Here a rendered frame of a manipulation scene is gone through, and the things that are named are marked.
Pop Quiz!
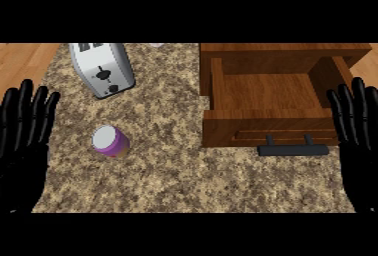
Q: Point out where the wooden cabinet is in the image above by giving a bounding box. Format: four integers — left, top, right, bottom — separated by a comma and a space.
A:
199, 43, 373, 98

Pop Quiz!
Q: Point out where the silver toaster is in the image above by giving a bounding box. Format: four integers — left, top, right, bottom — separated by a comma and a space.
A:
68, 43, 136, 100

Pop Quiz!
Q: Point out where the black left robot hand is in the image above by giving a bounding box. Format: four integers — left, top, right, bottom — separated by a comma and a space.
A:
0, 78, 62, 214

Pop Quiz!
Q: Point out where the dark grey drawer handle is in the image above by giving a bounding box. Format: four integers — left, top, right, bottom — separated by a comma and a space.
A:
257, 133, 331, 157

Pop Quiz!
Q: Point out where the purple can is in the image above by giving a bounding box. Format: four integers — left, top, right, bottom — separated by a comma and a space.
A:
90, 124, 131, 159

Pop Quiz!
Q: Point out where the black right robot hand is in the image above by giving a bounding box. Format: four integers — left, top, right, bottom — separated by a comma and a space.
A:
325, 76, 378, 214

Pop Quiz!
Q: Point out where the wooden drawer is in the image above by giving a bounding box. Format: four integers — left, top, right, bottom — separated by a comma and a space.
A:
201, 56, 354, 148

